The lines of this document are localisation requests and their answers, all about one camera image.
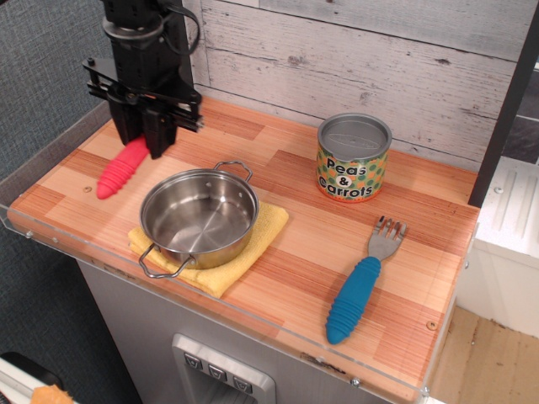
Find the red handled metal spoon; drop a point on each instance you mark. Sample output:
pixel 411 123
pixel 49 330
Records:
pixel 119 170

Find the orange object bottom left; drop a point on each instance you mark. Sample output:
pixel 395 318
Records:
pixel 50 394

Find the grey toy fridge dispenser panel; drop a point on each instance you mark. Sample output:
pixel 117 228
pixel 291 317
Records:
pixel 209 376

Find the white cabinet at right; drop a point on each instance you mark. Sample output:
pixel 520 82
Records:
pixel 499 280

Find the peas and carrots can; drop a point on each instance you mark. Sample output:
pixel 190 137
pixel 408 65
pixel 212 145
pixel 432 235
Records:
pixel 352 157

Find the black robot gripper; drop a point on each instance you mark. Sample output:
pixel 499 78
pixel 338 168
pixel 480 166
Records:
pixel 131 81

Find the yellow folded cloth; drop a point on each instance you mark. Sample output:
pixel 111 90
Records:
pixel 215 281

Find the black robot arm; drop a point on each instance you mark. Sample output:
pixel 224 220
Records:
pixel 132 14

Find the blue handled metal fork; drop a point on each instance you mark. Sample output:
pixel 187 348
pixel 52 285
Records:
pixel 350 303

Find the stainless steel pot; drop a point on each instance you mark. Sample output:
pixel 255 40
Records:
pixel 201 218

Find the dark left vertical post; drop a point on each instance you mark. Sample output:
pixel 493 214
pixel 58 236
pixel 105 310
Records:
pixel 180 37

